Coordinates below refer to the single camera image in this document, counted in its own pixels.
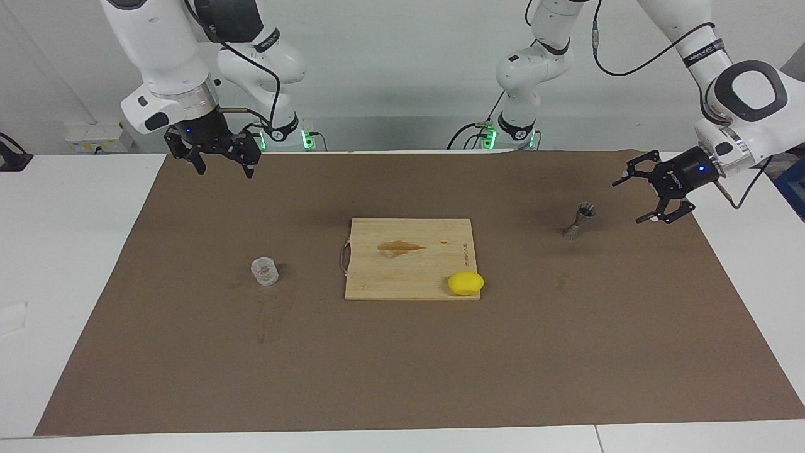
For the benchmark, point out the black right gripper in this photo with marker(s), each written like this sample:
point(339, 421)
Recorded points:
point(206, 133)

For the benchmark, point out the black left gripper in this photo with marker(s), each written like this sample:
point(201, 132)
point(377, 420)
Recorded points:
point(688, 175)

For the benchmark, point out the steel double jigger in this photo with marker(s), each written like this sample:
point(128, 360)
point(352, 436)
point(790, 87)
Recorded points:
point(575, 228)

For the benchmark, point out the small clear glass cup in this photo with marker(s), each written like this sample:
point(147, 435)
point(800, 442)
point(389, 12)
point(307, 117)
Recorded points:
point(264, 272)

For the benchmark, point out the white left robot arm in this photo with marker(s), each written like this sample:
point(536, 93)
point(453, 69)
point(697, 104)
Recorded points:
point(534, 69)

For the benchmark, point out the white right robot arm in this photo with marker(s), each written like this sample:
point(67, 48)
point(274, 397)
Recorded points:
point(163, 56)

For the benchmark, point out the white power socket box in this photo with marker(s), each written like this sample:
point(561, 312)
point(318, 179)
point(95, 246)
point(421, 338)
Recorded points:
point(94, 133)

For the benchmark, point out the blue crate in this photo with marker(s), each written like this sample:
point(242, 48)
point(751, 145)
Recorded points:
point(793, 189)

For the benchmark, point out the black stand base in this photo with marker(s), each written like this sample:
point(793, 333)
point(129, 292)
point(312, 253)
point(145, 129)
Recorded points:
point(12, 160)

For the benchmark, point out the yellow lemon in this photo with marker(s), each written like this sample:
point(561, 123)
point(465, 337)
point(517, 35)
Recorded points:
point(465, 283)

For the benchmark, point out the wooden cutting board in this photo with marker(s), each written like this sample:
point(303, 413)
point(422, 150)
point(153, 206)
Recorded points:
point(409, 277)

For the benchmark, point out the white tape patch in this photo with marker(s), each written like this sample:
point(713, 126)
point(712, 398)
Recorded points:
point(12, 318)

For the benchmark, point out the brown table mat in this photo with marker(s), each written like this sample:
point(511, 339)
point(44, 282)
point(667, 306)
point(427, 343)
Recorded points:
point(440, 365)

